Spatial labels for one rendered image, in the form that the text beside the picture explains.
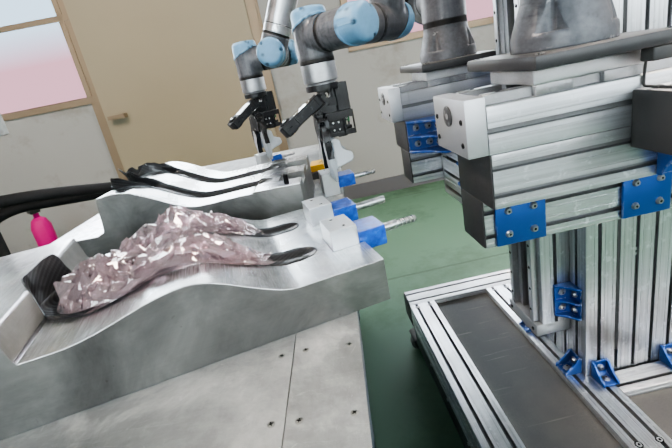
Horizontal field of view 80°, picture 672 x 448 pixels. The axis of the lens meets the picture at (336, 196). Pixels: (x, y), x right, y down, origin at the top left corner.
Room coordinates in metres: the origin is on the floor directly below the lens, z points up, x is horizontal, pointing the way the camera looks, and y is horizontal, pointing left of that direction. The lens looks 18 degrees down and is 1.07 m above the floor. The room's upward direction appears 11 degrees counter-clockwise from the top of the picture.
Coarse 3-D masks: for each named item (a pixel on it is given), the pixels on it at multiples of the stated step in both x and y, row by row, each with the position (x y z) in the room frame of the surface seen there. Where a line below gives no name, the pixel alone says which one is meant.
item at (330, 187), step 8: (328, 168) 0.92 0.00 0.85; (320, 176) 0.89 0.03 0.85; (328, 176) 0.87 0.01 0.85; (344, 176) 0.88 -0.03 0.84; (352, 176) 0.88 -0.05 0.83; (360, 176) 0.90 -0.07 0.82; (328, 184) 0.87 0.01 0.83; (336, 184) 0.88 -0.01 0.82; (344, 184) 0.88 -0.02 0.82; (352, 184) 0.88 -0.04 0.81; (328, 192) 0.87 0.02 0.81; (336, 192) 0.87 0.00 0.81
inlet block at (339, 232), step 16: (320, 224) 0.51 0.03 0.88; (336, 224) 0.49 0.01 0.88; (352, 224) 0.48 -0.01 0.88; (368, 224) 0.50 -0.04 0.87; (384, 224) 0.51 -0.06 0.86; (400, 224) 0.51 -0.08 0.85; (336, 240) 0.47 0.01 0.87; (352, 240) 0.47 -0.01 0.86; (368, 240) 0.48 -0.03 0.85; (384, 240) 0.49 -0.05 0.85
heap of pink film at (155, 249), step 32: (160, 224) 0.54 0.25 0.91; (192, 224) 0.53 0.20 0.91; (224, 224) 0.56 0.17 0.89; (96, 256) 0.51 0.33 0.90; (128, 256) 0.50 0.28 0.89; (160, 256) 0.42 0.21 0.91; (192, 256) 0.42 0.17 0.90; (224, 256) 0.43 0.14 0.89; (256, 256) 0.45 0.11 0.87; (64, 288) 0.43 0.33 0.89; (96, 288) 0.41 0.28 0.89; (128, 288) 0.40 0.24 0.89
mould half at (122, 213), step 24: (192, 168) 0.94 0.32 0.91; (288, 168) 0.84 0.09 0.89; (120, 192) 0.72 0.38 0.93; (144, 192) 0.73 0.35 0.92; (168, 192) 0.76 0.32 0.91; (240, 192) 0.73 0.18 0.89; (264, 192) 0.71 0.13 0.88; (288, 192) 0.70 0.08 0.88; (312, 192) 0.88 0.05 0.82; (96, 216) 0.88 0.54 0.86; (120, 216) 0.72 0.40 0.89; (144, 216) 0.72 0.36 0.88; (240, 216) 0.71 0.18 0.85; (264, 216) 0.71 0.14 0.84; (96, 240) 0.72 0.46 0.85; (120, 240) 0.72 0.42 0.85
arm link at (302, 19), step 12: (300, 12) 0.87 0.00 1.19; (312, 12) 0.86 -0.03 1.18; (300, 24) 0.87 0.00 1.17; (312, 24) 0.84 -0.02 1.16; (300, 36) 0.87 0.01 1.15; (312, 36) 0.84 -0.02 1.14; (300, 48) 0.88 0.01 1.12; (312, 48) 0.86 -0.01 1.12; (300, 60) 0.89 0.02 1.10; (312, 60) 0.87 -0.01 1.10; (324, 60) 0.87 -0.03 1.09
